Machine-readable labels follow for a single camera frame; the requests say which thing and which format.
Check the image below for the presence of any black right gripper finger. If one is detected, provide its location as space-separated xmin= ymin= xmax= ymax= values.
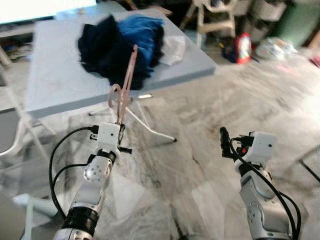
xmin=221 ymin=127 xmax=232 ymax=160

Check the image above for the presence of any black garment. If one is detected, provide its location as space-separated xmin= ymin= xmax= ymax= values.
xmin=77 ymin=15 xmax=156 ymax=92

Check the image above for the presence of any light grey folding table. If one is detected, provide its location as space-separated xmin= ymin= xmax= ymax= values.
xmin=25 ymin=7 xmax=218 ymax=143

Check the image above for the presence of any red children's backpack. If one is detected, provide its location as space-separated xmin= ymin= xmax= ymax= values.
xmin=223 ymin=32 xmax=252 ymax=65

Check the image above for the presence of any white blue plastic bag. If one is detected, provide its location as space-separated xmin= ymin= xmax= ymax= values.
xmin=255 ymin=37 xmax=298 ymax=61

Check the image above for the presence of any blue garment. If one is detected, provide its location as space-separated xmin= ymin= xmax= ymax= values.
xmin=119 ymin=14 xmax=166 ymax=68

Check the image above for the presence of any beige plastic chair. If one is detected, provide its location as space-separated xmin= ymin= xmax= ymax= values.
xmin=180 ymin=0 xmax=238 ymax=48

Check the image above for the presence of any green woven cabinet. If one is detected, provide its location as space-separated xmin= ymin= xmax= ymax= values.
xmin=272 ymin=0 xmax=320 ymax=48

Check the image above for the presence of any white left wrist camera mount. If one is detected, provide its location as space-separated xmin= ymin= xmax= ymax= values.
xmin=95 ymin=122 xmax=122 ymax=153

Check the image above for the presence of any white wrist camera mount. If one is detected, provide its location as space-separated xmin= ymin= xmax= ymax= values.
xmin=95 ymin=122 xmax=122 ymax=153
xmin=245 ymin=131 xmax=277 ymax=163

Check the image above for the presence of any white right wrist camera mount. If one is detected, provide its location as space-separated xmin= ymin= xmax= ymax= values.
xmin=245 ymin=131 xmax=277 ymax=163

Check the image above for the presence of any short black left arm cable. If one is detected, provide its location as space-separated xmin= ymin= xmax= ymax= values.
xmin=51 ymin=162 xmax=92 ymax=186

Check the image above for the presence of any long black left arm cable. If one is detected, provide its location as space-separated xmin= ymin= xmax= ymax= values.
xmin=48 ymin=126 xmax=100 ymax=220

